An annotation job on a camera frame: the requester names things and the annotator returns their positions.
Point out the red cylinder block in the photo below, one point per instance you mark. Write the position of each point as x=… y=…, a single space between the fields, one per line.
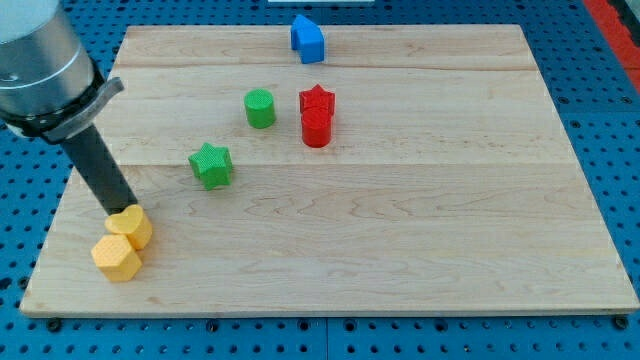
x=316 y=127

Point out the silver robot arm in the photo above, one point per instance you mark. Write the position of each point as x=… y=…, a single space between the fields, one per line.
x=50 y=87

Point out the red star block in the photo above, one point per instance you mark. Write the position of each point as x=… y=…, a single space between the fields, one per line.
x=317 y=97

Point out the green star block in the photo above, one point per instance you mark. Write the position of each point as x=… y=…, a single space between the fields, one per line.
x=212 y=165

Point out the wooden board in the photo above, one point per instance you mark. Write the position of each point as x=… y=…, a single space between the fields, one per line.
x=449 y=186

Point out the green cylinder block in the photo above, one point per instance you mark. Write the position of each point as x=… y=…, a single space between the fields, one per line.
x=259 y=108

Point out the blue arch block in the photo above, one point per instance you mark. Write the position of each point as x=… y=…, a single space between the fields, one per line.
x=307 y=39

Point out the yellow heart block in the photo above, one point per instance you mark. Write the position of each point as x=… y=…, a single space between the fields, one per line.
x=133 y=223

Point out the yellow hexagon block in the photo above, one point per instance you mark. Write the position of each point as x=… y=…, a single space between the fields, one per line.
x=116 y=258

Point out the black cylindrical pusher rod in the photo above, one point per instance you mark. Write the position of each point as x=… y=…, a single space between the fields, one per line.
x=96 y=165

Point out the red tape strip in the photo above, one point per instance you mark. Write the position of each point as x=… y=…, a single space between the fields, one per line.
x=620 y=28

